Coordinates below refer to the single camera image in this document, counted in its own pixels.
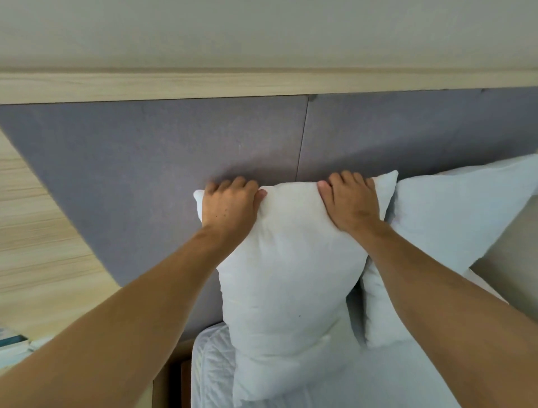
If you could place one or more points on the stack of books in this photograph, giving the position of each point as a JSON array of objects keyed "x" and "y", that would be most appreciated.
[{"x": 12, "y": 342}]

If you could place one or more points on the person's left forearm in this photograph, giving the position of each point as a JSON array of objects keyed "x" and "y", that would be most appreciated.
[{"x": 109, "y": 328}]

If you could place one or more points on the person's left hand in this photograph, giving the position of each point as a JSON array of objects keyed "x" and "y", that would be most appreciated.
[{"x": 227, "y": 206}]

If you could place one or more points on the white uncovered pillow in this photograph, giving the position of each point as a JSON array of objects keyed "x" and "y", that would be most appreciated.
[{"x": 290, "y": 273}]

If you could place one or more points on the grey upholstered headboard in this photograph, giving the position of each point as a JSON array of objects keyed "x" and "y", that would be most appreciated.
[{"x": 168, "y": 159}]

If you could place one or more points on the light wooden headboard ledge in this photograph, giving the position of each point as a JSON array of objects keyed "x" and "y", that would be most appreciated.
[{"x": 252, "y": 84}]

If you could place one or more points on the person's left little finger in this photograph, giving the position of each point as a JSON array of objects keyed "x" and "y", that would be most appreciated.
[{"x": 210, "y": 187}]

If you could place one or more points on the person's left thumb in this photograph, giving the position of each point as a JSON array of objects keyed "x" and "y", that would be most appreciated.
[{"x": 260, "y": 199}]

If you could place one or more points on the white pillow with pillowcase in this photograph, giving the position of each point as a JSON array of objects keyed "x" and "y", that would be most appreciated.
[{"x": 433, "y": 235}]

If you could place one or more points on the person's right thumb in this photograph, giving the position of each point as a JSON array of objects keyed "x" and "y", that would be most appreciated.
[{"x": 324, "y": 191}]

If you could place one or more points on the person's right forearm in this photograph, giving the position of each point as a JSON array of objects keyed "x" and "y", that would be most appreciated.
[{"x": 449, "y": 319}]

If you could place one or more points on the person's right hand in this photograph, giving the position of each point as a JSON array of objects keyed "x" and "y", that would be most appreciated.
[{"x": 351, "y": 201}]

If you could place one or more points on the person's left middle finger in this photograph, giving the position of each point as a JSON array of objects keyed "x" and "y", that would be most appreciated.
[{"x": 238, "y": 182}]

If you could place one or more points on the white quilted mattress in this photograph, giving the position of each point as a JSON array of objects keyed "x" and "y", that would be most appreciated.
[{"x": 370, "y": 378}]

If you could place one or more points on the person's right middle finger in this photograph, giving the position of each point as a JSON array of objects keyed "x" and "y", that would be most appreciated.
[{"x": 348, "y": 176}]

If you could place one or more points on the person's right little finger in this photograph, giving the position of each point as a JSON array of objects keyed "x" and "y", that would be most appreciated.
[{"x": 370, "y": 183}]

